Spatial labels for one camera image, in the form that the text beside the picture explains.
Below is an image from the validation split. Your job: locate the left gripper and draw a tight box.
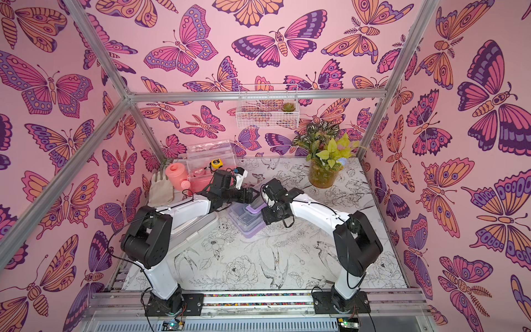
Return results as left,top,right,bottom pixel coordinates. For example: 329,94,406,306
222,187,261,206

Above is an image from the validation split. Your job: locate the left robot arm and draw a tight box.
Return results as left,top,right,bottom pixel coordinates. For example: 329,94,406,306
120,167,259,315

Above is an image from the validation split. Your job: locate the potted leafy plant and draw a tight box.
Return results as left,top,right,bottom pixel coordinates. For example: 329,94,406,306
292,122,360,189

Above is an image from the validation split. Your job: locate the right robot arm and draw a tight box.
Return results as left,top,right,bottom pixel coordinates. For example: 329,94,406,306
259,178,383,313

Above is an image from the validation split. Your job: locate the small succulent plant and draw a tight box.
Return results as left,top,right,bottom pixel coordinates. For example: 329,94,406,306
282,102,296,113

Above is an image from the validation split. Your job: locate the white clear toolbox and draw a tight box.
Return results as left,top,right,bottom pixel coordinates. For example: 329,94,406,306
165,212,218,261

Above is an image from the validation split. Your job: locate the white wire basket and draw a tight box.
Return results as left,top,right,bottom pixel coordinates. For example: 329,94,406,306
235,83,300,129

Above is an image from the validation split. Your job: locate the pink watering can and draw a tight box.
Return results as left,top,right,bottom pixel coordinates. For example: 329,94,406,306
165,163,191,191

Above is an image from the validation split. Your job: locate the pink toolbox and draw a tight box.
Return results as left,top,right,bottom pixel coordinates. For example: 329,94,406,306
186,140,236,192

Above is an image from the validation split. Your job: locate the yellow tape measure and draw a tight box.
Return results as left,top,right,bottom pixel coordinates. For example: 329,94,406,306
210,159,224,172

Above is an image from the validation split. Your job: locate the purple toolbox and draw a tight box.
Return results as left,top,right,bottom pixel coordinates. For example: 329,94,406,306
228,197,266,239

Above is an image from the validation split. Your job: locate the metal base rail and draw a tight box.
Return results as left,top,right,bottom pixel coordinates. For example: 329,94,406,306
79,287,438,331

